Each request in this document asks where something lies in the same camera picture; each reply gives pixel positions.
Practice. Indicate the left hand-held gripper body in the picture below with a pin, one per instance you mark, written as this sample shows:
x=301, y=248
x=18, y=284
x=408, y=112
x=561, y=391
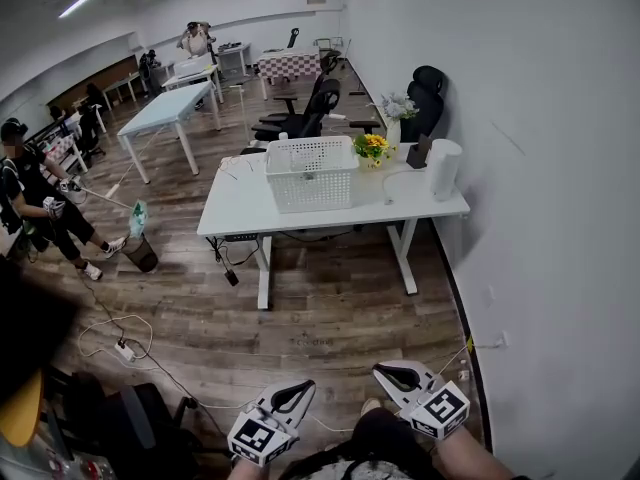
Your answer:
x=260, y=438

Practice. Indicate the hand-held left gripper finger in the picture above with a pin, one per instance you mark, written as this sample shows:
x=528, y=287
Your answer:
x=306, y=404
x=282, y=390

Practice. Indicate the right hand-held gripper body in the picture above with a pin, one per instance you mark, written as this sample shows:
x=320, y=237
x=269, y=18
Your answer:
x=440, y=410

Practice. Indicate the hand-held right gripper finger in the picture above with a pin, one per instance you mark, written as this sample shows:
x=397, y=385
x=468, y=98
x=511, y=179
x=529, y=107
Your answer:
x=410, y=366
x=395, y=393

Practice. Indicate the person's right forearm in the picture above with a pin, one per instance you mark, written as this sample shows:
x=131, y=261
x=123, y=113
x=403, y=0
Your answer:
x=470, y=458

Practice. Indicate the person's left forearm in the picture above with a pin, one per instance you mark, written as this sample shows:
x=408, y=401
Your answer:
x=250, y=470

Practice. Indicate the person's light shoe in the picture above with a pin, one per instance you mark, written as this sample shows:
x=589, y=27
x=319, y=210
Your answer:
x=371, y=406

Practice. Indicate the person's black trousers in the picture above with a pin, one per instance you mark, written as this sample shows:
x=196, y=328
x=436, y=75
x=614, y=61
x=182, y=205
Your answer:
x=380, y=443

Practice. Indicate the black power adapter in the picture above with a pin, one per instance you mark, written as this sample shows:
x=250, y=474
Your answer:
x=231, y=277

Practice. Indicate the black swivel chair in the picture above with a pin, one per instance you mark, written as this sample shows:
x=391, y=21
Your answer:
x=130, y=428

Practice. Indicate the black under-desk power strip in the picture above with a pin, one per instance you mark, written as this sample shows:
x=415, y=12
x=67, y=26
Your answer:
x=242, y=237

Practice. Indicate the white power strip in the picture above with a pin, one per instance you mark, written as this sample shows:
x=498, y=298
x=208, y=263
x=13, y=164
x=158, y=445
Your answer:
x=125, y=351

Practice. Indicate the black mesh waste bin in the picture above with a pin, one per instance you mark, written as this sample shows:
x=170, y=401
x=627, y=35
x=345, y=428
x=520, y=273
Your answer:
x=141, y=254

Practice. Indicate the white cylindrical appliance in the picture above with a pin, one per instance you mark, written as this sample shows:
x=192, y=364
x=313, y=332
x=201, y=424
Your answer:
x=445, y=168

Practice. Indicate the white plastic basket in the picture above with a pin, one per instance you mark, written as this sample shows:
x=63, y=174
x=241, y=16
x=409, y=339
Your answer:
x=311, y=188

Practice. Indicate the black tissue box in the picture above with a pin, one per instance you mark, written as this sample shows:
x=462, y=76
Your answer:
x=417, y=155

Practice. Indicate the potted sunflowers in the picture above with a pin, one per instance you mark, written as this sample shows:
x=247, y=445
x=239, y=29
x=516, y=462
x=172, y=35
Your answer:
x=372, y=145

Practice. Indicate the yellow round table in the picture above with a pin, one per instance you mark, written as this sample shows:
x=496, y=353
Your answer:
x=20, y=413

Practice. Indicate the white vase with pale flowers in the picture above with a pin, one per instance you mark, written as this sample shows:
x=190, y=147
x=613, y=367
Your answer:
x=395, y=113

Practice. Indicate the black high-back office chair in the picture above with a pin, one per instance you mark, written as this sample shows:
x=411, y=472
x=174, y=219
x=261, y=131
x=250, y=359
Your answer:
x=427, y=98

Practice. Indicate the black mesh office chair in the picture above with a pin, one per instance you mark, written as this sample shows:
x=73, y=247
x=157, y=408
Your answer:
x=315, y=113

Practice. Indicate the light blue table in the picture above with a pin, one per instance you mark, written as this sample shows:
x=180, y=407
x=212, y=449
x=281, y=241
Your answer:
x=165, y=108

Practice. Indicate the table with checkered cloth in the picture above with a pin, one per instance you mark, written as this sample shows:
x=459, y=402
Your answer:
x=290, y=63

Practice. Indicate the white table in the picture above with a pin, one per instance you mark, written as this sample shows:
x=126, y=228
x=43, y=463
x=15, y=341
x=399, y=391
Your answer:
x=192, y=75

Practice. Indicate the small white desk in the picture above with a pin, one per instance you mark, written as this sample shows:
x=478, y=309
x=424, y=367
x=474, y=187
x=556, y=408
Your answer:
x=234, y=50

